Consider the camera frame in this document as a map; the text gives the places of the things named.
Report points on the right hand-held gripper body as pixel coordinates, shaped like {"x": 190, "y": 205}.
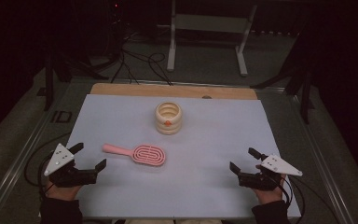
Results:
{"x": 261, "y": 181}

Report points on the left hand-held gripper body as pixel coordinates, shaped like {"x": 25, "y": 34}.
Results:
{"x": 70, "y": 178}

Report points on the person's left hand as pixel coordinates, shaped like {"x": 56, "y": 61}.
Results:
{"x": 63, "y": 193}

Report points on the person's right hand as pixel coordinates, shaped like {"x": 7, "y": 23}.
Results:
{"x": 268, "y": 196}

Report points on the pale blue table mat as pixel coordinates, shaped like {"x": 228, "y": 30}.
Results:
{"x": 205, "y": 149}

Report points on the pink hair brush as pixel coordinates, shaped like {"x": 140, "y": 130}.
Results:
{"x": 149, "y": 154}

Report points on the black tripod stand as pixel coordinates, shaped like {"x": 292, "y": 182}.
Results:
{"x": 48, "y": 81}
{"x": 306, "y": 93}

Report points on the cream ribbed cup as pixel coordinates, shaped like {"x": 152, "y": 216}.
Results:
{"x": 163, "y": 120}

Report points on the white metal stand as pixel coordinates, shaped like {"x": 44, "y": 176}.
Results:
{"x": 171, "y": 46}

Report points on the metal floor rail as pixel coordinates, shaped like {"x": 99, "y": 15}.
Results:
{"x": 326, "y": 168}
{"x": 15, "y": 168}

